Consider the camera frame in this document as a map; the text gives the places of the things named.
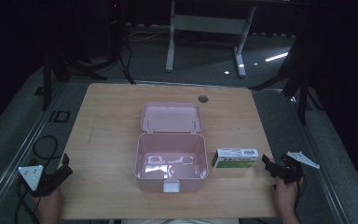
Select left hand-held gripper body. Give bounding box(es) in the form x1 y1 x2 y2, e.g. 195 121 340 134
17 164 67 198

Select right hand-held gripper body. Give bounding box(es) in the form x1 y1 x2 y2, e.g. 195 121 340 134
279 150 321 185

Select white and green carton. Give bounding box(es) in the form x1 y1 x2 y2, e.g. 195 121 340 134
211 147 260 170

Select pink plastic box with lid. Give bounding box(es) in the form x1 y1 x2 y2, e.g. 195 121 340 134
133 101 210 194

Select person's right hand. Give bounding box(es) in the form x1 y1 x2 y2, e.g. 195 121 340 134
274 176 304 224

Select person's left hand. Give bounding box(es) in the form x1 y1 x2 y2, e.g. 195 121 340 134
35 186 63 224

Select black tripod stand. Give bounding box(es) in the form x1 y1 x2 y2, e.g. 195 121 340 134
247 29 325 126
34 29 108 112

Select dark equipment rack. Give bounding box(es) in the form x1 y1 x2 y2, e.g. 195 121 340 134
103 0 129 64

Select black floor cable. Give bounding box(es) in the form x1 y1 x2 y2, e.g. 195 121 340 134
117 35 138 86

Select white floor cable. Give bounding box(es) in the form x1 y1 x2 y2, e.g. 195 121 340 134
126 27 172 44

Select white metal desk frame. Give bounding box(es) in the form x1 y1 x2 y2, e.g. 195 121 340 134
165 0 257 78

